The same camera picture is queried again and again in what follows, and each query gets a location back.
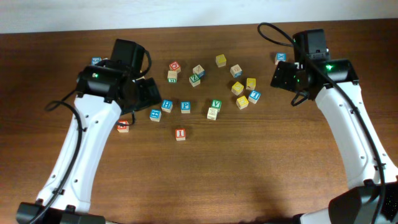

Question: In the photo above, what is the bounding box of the red letter A block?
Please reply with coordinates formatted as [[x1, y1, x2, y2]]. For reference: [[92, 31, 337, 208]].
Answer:
[[116, 120, 129, 133]]

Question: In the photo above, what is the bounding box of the red letter I block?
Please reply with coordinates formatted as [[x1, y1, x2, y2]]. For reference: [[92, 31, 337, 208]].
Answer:
[[175, 129, 186, 141]]

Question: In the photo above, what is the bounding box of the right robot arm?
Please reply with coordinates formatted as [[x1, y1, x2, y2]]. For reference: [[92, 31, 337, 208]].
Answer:
[[271, 29, 397, 223]]

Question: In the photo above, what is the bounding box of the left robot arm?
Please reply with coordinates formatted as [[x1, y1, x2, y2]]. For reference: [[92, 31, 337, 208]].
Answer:
[[16, 39, 162, 224]]

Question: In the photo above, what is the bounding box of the blue letter X block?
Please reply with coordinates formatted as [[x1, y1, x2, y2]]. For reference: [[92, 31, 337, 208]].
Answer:
[[274, 52, 287, 65]]

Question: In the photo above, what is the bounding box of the blue block lower left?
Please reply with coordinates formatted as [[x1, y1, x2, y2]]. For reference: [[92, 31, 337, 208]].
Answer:
[[149, 110, 162, 122]]

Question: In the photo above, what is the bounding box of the blue letter H block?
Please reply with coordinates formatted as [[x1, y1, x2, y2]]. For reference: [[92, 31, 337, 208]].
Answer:
[[161, 100, 173, 113]]

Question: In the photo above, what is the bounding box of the green side wooden block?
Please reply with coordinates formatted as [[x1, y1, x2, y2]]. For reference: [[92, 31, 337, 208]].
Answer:
[[167, 70, 178, 83]]

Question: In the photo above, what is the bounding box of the yellow block right upper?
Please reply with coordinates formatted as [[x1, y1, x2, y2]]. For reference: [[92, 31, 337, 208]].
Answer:
[[246, 78, 256, 90]]

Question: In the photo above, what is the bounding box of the yellow block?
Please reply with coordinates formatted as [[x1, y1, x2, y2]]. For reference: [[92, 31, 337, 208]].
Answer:
[[236, 96, 249, 110], [215, 54, 227, 68], [246, 78, 256, 90], [231, 82, 244, 96]]

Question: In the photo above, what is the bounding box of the blue letter I block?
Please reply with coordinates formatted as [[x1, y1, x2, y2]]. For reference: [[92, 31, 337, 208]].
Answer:
[[248, 90, 261, 104]]

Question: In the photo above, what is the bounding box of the red letter C block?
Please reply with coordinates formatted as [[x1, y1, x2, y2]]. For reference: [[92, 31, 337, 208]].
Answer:
[[169, 61, 181, 73]]

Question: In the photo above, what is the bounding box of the blue letter P block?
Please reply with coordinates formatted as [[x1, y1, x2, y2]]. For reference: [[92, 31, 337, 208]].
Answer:
[[180, 101, 191, 114]]

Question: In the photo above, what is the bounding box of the green letter Z block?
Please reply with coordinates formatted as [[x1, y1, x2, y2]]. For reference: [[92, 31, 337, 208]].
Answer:
[[189, 74, 201, 87]]

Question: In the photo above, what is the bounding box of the yellow block right left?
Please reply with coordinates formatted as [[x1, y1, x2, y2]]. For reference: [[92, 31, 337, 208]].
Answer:
[[231, 82, 244, 96]]

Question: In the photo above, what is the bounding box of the yellow block right lower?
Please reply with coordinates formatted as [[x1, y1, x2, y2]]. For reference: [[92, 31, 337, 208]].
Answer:
[[236, 96, 249, 110]]

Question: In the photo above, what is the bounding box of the blue block far left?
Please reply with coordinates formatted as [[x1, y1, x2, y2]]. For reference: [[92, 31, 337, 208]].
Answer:
[[91, 57, 102, 65]]

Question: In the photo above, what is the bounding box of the yellow block top centre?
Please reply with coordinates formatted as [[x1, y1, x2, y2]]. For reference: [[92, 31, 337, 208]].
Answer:
[[215, 54, 227, 68]]

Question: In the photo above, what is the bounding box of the plain carved wooden block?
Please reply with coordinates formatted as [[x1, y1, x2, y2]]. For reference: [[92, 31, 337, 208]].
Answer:
[[206, 108, 218, 120]]

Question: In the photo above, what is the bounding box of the green letter V block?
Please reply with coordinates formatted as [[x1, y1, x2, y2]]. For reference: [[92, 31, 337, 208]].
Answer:
[[211, 100, 222, 112]]

